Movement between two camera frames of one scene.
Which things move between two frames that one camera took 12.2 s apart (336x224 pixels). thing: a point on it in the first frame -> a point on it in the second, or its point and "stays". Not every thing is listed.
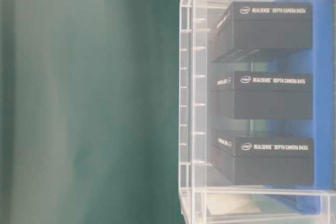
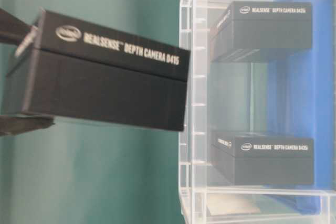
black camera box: x=264 y=160 stays
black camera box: x=245 y=28 stays
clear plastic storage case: x=257 y=98 stays
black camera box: x=262 y=95 -> x=72 y=69
